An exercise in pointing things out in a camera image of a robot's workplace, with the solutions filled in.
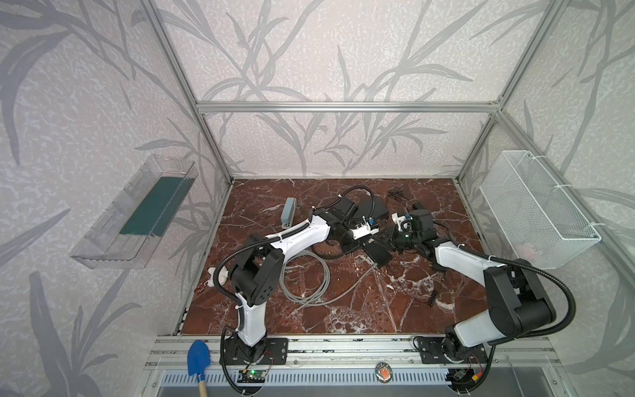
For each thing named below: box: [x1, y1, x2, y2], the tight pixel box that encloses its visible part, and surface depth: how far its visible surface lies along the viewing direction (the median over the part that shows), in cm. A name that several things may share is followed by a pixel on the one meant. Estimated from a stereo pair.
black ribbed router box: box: [362, 230, 395, 266], surface depth 88 cm
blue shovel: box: [186, 339, 212, 397], surface depth 74 cm
